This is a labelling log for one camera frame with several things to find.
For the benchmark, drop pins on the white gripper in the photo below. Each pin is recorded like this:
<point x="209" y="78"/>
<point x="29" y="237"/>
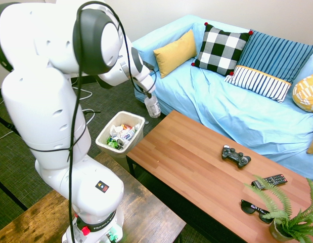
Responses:
<point x="147" y="83"/>

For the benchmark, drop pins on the clear plastic water bottle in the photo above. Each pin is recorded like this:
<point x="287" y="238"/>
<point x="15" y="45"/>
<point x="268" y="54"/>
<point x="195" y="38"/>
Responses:
<point x="153" y="107"/>

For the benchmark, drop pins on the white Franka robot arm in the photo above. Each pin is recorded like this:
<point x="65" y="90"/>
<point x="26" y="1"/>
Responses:
<point x="45" y="101"/>

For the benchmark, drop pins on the white bottle with blue label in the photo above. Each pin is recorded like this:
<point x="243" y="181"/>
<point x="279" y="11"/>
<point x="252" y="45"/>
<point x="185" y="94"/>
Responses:
<point x="128" y="135"/>

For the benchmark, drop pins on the white trash bin with liner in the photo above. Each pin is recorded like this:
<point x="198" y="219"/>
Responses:
<point x="103" y="141"/>

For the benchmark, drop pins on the red orange wrapper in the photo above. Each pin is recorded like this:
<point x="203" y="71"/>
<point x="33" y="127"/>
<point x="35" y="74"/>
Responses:
<point x="126" y="126"/>

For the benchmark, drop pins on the white crumpled paper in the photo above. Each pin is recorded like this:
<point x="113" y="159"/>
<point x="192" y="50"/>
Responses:
<point x="116" y="129"/>

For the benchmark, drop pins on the plain yellow pillow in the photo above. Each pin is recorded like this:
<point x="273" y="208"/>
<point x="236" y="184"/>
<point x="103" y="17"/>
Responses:
<point x="175" y="53"/>

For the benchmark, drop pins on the black crushed can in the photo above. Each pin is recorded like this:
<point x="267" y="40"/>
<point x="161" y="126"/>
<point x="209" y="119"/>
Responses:
<point x="120" y="143"/>

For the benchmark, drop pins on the green crushed wrapper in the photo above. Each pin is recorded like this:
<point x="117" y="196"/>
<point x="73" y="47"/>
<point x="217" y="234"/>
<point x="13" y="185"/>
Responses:
<point x="112" y="143"/>

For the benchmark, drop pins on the reddish wooden coffee table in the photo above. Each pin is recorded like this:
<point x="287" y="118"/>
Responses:
<point x="186" y="164"/>

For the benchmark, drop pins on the black white checked pillow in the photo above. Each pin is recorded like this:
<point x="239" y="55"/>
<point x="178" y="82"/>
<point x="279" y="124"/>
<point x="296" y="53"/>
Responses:
<point x="219" y="50"/>

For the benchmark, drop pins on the sofa with light blue cover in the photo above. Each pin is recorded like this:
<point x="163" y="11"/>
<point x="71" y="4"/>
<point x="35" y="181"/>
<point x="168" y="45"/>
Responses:
<point x="234" y="114"/>

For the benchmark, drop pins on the black game controller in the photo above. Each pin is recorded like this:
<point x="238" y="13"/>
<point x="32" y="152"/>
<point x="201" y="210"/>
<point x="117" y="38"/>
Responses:
<point x="233" y="155"/>

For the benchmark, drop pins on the white navy striped pillow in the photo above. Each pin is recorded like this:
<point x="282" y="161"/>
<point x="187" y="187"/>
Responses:
<point x="260" y="82"/>

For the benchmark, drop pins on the rustic dark wooden table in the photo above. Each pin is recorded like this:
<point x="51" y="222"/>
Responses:
<point x="146" y="217"/>

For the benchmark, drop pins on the blue striped pillow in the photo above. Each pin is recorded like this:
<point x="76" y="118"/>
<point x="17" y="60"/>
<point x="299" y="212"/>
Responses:
<point x="272" y="55"/>

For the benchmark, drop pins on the black sunglasses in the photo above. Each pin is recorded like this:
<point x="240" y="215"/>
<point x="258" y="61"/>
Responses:
<point x="249" y="207"/>

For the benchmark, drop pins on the black remote control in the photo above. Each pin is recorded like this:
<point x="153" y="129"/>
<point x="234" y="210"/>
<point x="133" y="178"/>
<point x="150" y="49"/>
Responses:
<point x="275" y="179"/>

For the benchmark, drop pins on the yellow white patterned pillow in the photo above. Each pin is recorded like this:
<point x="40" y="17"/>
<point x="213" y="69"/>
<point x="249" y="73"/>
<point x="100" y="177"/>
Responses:
<point x="306" y="93"/>

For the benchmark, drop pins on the black stand leg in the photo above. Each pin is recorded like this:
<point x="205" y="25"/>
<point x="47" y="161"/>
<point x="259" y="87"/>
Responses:
<point x="9" y="193"/>

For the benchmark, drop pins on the potted green fern plant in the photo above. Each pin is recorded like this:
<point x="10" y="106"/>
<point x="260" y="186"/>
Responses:
<point x="285" y="222"/>

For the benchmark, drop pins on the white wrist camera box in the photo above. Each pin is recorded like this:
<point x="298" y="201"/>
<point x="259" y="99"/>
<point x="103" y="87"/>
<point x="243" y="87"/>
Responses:
<point x="149" y="66"/>

